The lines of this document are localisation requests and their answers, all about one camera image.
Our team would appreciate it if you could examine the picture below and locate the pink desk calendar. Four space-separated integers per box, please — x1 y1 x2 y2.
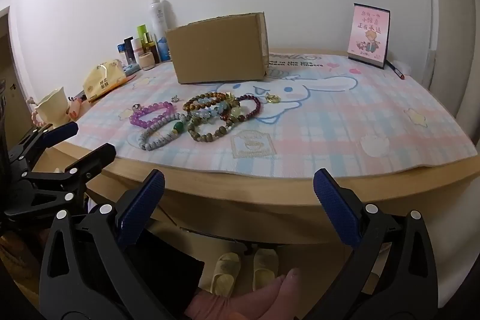
347 3 391 70

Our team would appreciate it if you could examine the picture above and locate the pale blue bead bracelet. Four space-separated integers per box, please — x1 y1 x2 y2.
189 99 241 123

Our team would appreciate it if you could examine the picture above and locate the red black pen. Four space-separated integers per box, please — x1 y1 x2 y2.
386 59 406 80

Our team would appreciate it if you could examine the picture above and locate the pink small figure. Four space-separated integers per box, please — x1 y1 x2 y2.
67 97 85 119

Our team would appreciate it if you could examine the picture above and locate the grey white bead bracelet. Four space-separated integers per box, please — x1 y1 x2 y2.
139 113 188 152

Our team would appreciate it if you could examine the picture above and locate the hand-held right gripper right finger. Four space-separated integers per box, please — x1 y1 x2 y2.
313 168 445 320

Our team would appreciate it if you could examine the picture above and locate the pastel cartoon printed mat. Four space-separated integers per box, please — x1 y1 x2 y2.
65 49 479 172

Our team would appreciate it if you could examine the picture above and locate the green brown bead bracelet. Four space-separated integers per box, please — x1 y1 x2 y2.
187 115 235 144

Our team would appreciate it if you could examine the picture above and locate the yellow tissue pack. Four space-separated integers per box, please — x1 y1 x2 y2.
82 59 127 102

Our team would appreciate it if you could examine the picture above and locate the person's right hand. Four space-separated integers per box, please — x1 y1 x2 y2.
185 268 301 320

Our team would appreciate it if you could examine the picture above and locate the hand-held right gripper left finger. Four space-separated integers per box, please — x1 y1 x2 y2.
38 169 177 320

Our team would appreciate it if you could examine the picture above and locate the pale yellow slipper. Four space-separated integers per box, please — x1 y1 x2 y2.
210 253 241 297
253 249 280 291

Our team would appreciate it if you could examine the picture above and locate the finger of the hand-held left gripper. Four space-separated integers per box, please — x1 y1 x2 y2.
11 143 117 227
7 122 79 174

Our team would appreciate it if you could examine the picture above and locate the white pole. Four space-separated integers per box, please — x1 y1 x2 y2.
420 0 440 88

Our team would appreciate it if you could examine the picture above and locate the green cosmetic bottle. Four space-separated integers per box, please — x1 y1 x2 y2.
136 25 151 54

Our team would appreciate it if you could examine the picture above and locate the blue label bottle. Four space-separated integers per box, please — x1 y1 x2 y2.
157 36 172 62

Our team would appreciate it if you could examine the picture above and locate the dark red bead bracelet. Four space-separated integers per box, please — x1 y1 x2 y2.
225 94 265 126

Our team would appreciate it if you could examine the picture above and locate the brown cardboard box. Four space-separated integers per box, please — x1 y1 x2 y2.
165 11 271 84

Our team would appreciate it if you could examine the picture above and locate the black cosmetic tube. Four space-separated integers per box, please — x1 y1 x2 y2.
124 37 136 65

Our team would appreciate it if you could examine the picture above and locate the amber cosmetic bottle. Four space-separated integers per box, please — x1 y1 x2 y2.
144 31 160 62

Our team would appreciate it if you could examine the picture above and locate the purple bead bracelet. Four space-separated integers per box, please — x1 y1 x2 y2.
129 100 177 127

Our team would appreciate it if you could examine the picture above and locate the beige cosmetic jar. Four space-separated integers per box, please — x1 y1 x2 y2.
138 52 155 72

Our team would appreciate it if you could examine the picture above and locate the cream ceramic cup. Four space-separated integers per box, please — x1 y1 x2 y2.
32 88 70 129

